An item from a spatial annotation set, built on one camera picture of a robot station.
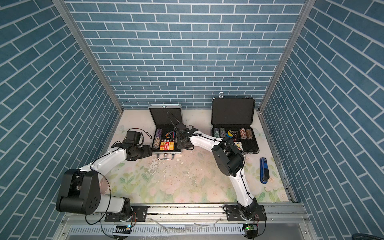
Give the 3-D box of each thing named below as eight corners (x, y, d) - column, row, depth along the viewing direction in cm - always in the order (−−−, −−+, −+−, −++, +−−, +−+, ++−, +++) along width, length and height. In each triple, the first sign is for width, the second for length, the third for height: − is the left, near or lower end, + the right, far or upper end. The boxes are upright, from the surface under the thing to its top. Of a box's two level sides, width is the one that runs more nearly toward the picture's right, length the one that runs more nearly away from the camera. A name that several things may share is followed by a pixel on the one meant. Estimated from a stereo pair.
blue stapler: (259, 182, 86) (262, 179, 82) (259, 159, 96) (262, 155, 92) (266, 184, 86) (269, 181, 82) (265, 160, 95) (268, 157, 91)
